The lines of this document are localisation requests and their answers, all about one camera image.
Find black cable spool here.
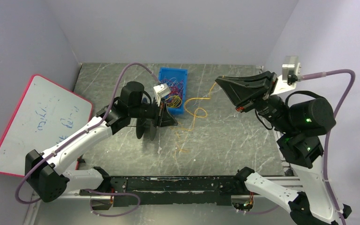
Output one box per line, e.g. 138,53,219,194
135,118,158,141

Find orange wire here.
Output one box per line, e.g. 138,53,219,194
169,81,224,154

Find blue plastic bin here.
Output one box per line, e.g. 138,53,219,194
158,67,188,115

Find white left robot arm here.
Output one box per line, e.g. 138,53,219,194
25,82,178,203

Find pink framed whiteboard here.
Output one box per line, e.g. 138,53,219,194
0,75,93,177

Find bundle of coloured wires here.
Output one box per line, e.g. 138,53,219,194
159,77,185,109

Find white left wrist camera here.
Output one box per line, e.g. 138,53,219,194
153,83,171,106

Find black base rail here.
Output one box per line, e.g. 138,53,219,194
95,175,250,207

